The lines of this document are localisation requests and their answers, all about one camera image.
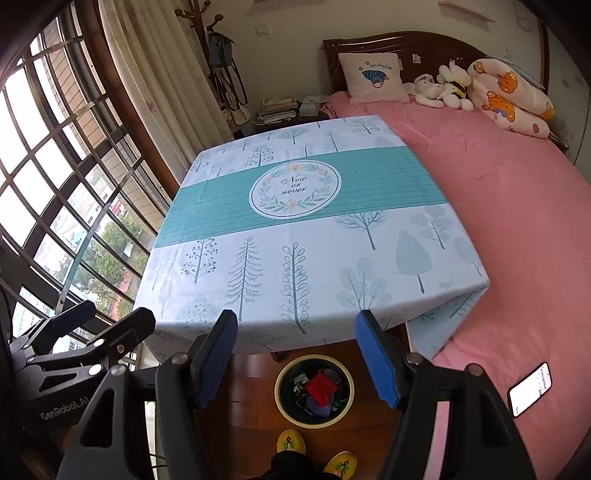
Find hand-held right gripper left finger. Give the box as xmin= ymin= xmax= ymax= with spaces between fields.
xmin=58 ymin=309 xmax=238 ymax=480

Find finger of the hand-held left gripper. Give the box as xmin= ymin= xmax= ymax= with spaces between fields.
xmin=28 ymin=308 xmax=157 ymax=379
xmin=14 ymin=301 xmax=98 ymax=356

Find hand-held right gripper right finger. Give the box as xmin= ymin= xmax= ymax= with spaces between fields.
xmin=355 ymin=310 xmax=536 ymax=480

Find red packet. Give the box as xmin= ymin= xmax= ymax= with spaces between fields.
xmin=305 ymin=373 xmax=337 ymax=407

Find round cream rimmed bin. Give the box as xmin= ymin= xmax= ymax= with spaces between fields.
xmin=274 ymin=354 xmax=355 ymax=430

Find yellow slipper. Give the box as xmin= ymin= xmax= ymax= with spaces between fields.
xmin=323 ymin=451 xmax=357 ymax=480
xmin=276 ymin=429 xmax=306 ymax=455

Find person's black trouser leg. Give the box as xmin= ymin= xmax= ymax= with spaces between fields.
xmin=270 ymin=451 xmax=324 ymax=480

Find window grille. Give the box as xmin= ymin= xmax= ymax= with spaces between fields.
xmin=0 ymin=0 xmax=185 ymax=370

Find smartphone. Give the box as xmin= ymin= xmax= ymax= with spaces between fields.
xmin=507 ymin=362 xmax=553 ymax=419

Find pink bed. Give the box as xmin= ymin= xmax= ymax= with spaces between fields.
xmin=323 ymin=90 xmax=591 ymax=480

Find dark wooden nightstand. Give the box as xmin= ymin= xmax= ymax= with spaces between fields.
xmin=252 ymin=113 xmax=331 ymax=134

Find stack of books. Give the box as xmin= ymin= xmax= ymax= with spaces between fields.
xmin=254 ymin=95 xmax=298 ymax=126

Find teal tissue box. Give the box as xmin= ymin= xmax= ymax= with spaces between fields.
xmin=298 ymin=95 xmax=329 ymax=118

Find cream curtain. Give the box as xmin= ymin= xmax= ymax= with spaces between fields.
xmin=99 ymin=0 xmax=234 ymax=171

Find white plush toy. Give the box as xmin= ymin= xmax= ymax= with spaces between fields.
xmin=404 ymin=60 xmax=475 ymax=112

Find embroidered white pillow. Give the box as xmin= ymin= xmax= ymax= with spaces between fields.
xmin=337 ymin=52 xmax=411 ymax=104

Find cartoon print quilt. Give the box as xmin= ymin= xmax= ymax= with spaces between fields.
xmin=467 ymin=58 xmax=555 ymax=139

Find grey hanging bag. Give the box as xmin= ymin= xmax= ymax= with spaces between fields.
xmin=207 ymin=32 xmax=238 ymax=68

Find dark wooden headboard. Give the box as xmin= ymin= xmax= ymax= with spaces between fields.
xmin=322 ymin=31 xmax=550 ymax=93

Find wooden coat rack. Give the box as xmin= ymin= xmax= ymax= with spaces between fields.
xmin=174 ymin=0 xmax=250 ymax=125

